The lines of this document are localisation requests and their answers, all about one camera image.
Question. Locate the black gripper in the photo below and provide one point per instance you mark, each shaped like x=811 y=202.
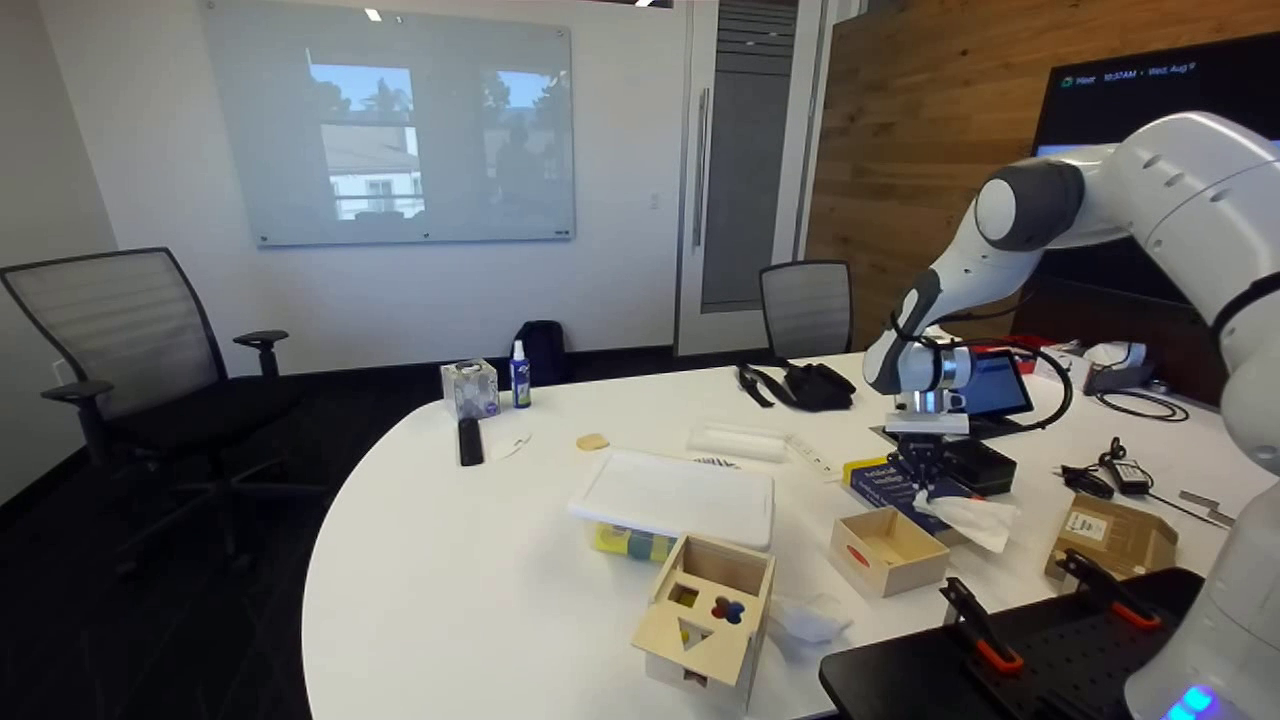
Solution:
x=928 y=451

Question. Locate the glass whiteboard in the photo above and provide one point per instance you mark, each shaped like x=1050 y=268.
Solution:
x=267 y=132

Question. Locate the brown cardboard box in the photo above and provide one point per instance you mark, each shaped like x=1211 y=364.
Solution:
x=1112 y=543

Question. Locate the clear bin with white lid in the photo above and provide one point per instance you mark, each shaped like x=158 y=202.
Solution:
x=674 y=497

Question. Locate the flat red object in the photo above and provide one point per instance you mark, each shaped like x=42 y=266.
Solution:
x=1001 y=345

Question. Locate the white framed glass door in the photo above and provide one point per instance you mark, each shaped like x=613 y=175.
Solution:
x=747 y=163

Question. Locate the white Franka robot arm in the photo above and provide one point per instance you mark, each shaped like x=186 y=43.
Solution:
x=1175 y=186

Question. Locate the blue toy block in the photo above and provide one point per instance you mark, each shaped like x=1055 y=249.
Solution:
x=728 y=608

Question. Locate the black tablet on stand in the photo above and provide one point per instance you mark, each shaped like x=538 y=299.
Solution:
x=1001 y=385

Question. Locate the clear plastic wrapper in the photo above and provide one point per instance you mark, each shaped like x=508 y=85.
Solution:
x=811 y=634

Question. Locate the black clamp with orange tips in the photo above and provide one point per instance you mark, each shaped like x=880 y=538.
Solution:
x=1107 y=594
x=984 y=634

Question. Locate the wooden shape sorter box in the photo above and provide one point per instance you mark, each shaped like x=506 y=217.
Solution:
x=700 y=624

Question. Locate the black remote control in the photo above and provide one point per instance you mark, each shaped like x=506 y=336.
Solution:
x=470 y=440

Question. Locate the metal hex key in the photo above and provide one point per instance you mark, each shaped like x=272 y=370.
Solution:
x=1204 y=507

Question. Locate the white paper roll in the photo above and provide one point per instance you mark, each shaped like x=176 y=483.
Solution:
x=736 y=446

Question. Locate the large black mesh office chair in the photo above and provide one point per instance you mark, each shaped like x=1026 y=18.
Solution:
x=120 y=321

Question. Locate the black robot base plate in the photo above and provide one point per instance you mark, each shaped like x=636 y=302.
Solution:
x=906 y=674

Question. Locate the clear plastic container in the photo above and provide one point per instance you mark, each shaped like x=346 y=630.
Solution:
x=470 y=388

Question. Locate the small tan object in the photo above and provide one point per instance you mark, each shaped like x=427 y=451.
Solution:
x=592 y=440

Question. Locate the grey mesh office chair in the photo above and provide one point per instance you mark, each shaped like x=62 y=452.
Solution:
x=804 y=307

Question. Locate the small open wooden box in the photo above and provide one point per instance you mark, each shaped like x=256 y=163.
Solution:
x=889 y=566

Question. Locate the white electronic device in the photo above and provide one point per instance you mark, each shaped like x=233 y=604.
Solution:
x=1112 y=364

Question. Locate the blue spray bottle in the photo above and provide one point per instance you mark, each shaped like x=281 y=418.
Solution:
x=523 y=383

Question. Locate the small black box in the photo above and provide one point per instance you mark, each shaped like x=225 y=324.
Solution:
x=990 y=466

